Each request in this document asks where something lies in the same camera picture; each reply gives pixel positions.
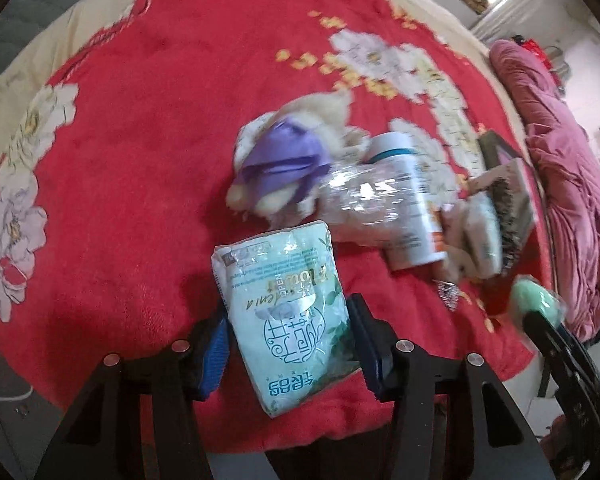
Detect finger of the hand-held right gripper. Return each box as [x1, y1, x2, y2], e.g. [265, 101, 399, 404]
[522, 310, 588, 376]

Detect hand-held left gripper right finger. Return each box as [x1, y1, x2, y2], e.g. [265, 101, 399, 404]
[346, 293, 556, 480]

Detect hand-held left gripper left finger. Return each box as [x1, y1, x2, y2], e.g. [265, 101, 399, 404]
[32, 310, 231, 480]

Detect green puff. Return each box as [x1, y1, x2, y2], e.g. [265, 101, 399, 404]
[511, 276, 565, 333]

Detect light green wet wipes pack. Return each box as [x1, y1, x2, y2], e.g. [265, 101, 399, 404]
[211, 221, 363, 418]

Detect clear plastic bag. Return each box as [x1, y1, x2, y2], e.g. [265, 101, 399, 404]
[312, 160, 431, 248]

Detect grey cardboard box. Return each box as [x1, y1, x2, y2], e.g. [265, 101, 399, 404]
[477, 130, 538, 271]

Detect cream plush toy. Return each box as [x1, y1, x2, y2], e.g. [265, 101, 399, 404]
[226, 91, 371, 226]

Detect small barcode packet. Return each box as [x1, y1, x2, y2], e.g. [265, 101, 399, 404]
[436, 280, 462, 312]

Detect white medicine bottle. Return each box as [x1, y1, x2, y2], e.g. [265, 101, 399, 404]
[367, 132, 448, 271]

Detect leopard print scrunchie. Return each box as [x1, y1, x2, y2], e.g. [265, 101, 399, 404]
[497, 180, 531, 266]

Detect pink quilt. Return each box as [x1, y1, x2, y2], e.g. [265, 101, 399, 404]
[489, 39, 600, 343]

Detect red floral blanket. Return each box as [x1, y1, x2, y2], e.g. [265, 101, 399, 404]
[0, 0, 553, 448]

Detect beige bed sheet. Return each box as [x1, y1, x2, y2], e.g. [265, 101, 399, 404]
[0, 0, 496, 161]

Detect white curtain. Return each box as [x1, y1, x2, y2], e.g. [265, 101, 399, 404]
[472, 0, 573, 43]

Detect white cable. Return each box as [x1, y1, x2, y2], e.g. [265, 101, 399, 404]
[0, 389, 33, 407]

